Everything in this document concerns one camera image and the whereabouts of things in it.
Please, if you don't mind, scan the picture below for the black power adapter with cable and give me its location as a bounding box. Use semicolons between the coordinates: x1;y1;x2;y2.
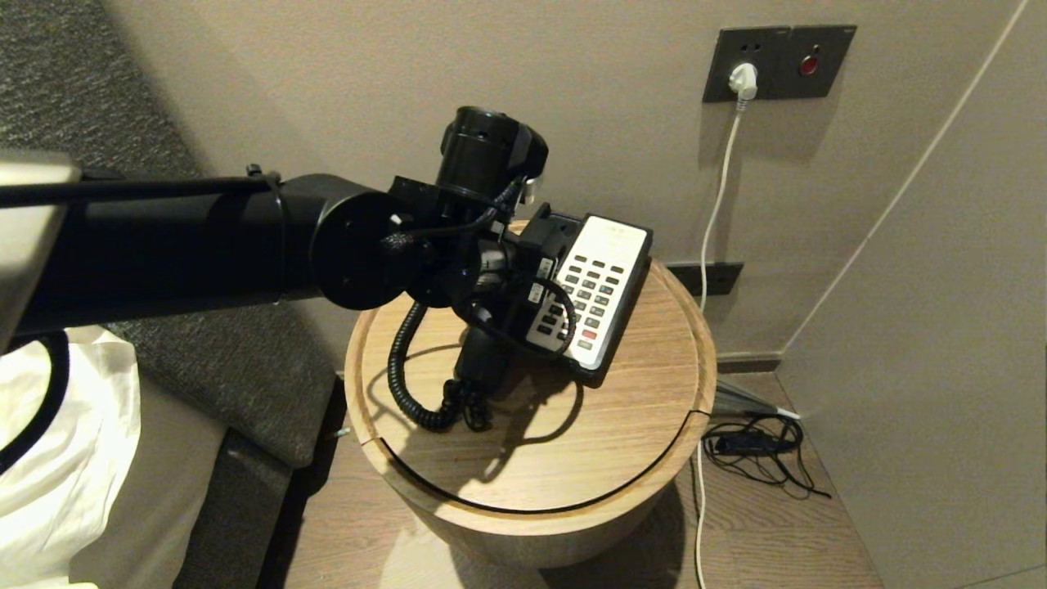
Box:
701;416;831;501

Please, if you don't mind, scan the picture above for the dark switch plate red button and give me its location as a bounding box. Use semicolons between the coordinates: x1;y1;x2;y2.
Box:
785;25;857;101

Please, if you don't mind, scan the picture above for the brown skirting board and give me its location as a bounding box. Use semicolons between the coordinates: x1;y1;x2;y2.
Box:
716;352;786;375

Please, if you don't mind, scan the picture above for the white power plug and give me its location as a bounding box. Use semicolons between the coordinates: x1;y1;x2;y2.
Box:
728;62;758;104

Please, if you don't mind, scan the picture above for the white power cable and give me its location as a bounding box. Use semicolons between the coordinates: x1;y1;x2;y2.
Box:
694;101;742;589

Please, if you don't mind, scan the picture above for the black coiled phone cord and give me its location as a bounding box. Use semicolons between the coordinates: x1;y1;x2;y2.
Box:
387;301;496;433

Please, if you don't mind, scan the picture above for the beige mattress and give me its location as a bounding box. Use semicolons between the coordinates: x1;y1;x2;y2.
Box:
70;376;228;589

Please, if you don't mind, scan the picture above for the small dark wall socket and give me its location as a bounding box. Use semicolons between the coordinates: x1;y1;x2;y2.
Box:
667;263;744;298

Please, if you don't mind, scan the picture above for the round wooden side table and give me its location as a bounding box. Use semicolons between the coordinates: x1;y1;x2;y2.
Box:
344;221;719;569

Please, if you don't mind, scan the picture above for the grey fabric headboard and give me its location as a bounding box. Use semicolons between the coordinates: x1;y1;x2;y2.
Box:
0;0;338;469

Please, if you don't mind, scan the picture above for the dark wall socket plate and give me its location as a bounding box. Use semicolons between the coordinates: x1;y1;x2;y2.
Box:
703;27;793;103

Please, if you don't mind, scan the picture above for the transparent folded umbrella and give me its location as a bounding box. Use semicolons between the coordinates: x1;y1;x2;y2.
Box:
710;380;801;422

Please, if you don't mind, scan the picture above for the grey fabric bed frame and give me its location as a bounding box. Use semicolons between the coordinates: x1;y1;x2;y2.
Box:
173;427;294;589

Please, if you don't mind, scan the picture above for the white pillow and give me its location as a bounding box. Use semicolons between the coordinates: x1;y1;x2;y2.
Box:
0;327;142;589

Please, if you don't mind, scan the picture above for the black white telephone base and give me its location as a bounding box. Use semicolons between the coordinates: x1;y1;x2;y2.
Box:
523;214;654;389

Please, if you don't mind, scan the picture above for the black telephone handset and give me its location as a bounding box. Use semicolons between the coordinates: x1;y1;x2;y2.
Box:
452;209;586;403

